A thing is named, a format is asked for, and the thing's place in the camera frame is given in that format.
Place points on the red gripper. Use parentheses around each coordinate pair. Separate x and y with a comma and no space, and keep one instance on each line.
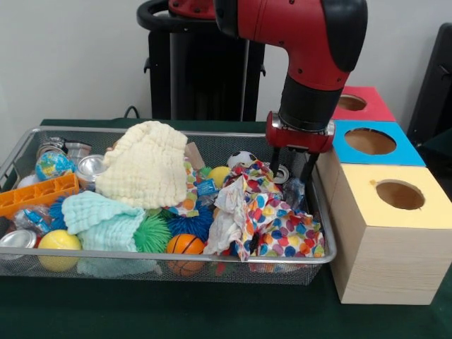
(298,139)

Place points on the clear plastic packet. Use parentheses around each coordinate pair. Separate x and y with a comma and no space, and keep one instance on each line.
(293,192)

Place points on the small polka dot cloth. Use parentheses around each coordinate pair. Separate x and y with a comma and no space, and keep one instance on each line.
(250,176)

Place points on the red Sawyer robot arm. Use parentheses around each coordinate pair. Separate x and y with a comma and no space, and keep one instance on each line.
(300,31)

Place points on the shallow silver mesh bin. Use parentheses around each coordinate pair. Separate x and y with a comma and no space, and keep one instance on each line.
(219,273)

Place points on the wooden three-hole box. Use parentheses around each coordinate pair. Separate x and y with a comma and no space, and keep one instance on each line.
(388,265)

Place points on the large polka dot cloth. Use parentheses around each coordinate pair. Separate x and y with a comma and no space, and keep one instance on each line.
(282,229)

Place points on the yellow foam ball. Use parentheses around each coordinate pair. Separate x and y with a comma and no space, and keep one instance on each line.
(58,240)
(219,176)

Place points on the blue spiky ball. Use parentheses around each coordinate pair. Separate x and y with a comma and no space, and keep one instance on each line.
(190,222)

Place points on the orange toy basketball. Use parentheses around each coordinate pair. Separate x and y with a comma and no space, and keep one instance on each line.
(183,243)

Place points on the cream waffle cloth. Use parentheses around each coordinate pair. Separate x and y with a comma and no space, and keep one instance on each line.
(144,166)

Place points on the dark green side-table cloth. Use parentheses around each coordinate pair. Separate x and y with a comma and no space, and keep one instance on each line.
(441,139)

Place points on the green spiky ball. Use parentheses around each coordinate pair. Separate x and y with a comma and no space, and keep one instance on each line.
(152,233)

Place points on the black flat panel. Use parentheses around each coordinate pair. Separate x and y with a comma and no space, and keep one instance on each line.
(434,88)

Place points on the dark green tablecloth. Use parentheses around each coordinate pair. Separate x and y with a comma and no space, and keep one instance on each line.
(176,310)

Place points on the mint green waffle cloth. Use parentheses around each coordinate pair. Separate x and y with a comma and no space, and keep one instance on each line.
(102,219)

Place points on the blue globe ball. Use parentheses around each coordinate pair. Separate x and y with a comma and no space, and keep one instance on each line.
(53,166)

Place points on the orange plastic grid tray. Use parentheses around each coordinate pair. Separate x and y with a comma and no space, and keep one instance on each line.
(35,194)

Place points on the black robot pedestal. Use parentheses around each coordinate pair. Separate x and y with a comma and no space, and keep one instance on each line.
(205,70)

